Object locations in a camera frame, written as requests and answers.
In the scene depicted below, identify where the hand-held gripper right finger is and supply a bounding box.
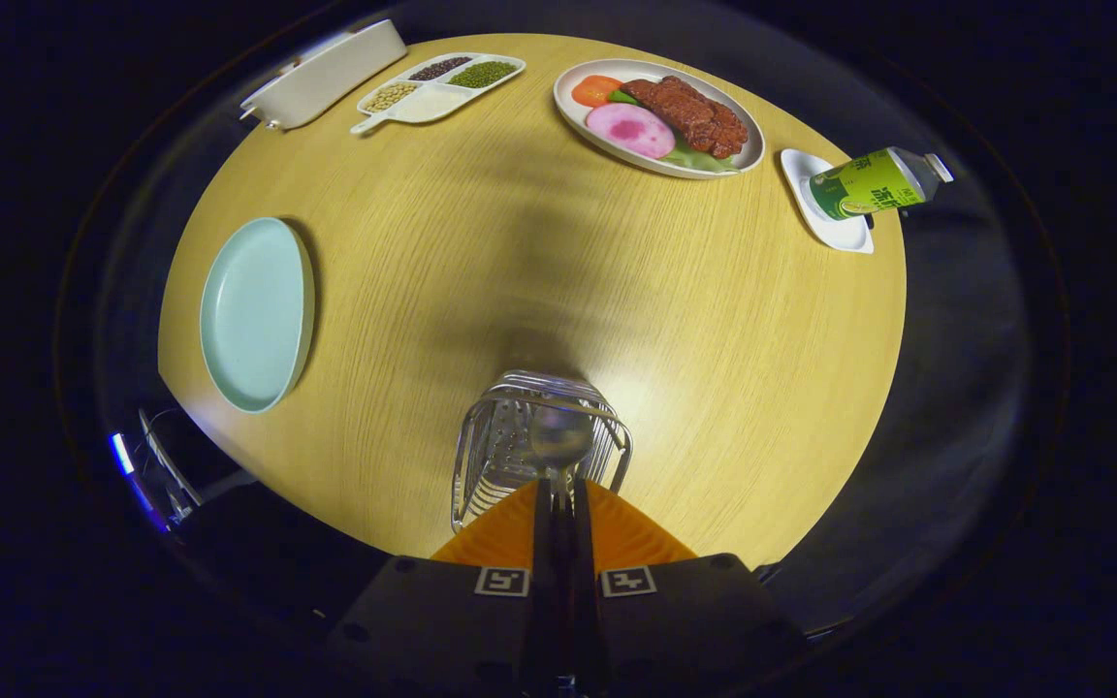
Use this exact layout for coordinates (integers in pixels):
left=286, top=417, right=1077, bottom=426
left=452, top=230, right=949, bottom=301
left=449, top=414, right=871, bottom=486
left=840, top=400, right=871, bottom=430
left=566, top=478, right=809, bottom=698

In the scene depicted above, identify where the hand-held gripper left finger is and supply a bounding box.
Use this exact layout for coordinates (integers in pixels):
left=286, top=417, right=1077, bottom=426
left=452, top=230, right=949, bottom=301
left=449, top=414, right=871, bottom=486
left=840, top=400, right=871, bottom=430
left=326, top=478, right=564, bottom=698

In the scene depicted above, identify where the metal spoon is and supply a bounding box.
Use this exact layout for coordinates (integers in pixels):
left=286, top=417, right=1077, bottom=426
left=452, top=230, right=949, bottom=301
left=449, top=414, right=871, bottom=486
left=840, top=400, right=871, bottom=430
left=528, top=403, right=596, bottom=505

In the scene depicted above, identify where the light green plate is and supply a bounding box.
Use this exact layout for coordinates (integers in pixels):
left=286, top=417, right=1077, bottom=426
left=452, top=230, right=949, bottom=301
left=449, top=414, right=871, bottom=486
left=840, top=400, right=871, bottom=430
left=199, top=216, right=316, bottom=415

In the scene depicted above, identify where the white square coaster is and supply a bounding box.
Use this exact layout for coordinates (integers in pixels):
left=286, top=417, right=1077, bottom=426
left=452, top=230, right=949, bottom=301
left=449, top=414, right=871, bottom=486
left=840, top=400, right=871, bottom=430
left=780, top=148, right=876, bottom=255

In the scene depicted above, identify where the green lettuce leaf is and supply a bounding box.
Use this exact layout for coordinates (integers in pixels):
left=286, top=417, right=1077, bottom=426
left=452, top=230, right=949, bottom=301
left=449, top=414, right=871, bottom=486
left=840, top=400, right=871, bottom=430
left=660, top=145, right=739, bottom=175

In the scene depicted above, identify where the pink round slice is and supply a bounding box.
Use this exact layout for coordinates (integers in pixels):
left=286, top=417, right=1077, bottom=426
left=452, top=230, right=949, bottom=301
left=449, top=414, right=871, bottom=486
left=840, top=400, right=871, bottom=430
left=585, top=102, right=677, bottom=160

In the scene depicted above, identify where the white oval food plate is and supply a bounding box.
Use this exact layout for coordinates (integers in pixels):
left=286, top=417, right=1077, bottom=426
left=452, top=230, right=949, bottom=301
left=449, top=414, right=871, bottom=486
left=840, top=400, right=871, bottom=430
left=553, top=58, right=766, bottom=180

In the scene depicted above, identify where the brown meat steak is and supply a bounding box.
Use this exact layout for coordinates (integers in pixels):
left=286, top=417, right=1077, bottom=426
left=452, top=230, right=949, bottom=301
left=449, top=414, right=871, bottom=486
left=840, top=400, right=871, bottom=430
left=620, top=76, right=750, bottom=160

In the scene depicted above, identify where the green label plastic bottle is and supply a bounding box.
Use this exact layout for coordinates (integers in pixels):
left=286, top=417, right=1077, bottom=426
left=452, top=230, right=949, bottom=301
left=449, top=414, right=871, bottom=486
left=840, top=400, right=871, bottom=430
left=808, top=146, right=955, bottom=222

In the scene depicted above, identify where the pile of white rice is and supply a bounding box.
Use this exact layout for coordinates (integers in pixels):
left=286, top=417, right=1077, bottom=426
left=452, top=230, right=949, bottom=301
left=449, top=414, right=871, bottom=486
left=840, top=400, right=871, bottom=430
left=394, top=87, right=467, bottom=122

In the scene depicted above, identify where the orange round slice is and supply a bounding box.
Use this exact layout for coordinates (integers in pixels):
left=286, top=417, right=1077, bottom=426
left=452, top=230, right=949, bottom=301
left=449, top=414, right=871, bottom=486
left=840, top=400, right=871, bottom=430
left=572, top=75, right=623, bottom=108

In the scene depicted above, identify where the white divided tray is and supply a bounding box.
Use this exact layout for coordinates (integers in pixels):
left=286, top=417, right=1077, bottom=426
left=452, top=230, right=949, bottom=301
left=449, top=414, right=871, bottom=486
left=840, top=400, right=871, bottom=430
left=350, top=52, right=527, bottom=136

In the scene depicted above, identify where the pile of yellow beans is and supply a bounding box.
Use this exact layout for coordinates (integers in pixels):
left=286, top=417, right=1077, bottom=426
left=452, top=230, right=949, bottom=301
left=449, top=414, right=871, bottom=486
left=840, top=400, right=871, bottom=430
left=365, top=82, right=419, bottom=112

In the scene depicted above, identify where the pile of green beans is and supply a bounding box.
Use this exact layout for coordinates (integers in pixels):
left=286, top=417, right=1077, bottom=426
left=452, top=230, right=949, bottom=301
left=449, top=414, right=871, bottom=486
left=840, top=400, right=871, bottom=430
left=448, top=60, right=521, bottom=90

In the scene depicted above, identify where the pile of dark beans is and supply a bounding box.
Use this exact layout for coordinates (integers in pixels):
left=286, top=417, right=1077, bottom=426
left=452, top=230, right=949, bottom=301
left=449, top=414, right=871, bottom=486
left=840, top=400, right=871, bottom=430
left=409, top=56, right=472, bottom=82

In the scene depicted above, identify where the white toaster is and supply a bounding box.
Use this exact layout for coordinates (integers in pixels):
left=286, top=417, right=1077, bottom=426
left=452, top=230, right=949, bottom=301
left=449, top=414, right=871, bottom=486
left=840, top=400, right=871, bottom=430
left=239, top=19, right=408, bottom=131

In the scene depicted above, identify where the metal wire basket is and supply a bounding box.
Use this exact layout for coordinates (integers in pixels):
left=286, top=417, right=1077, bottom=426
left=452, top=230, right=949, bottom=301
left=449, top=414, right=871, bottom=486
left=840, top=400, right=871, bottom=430
left=450, top=369, right=634, bottom=534

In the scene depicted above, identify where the metal frame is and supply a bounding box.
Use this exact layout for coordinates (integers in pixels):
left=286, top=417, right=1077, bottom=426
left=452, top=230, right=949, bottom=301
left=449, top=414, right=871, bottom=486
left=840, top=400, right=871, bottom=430
left=137, top=407, right=206, bottom=520

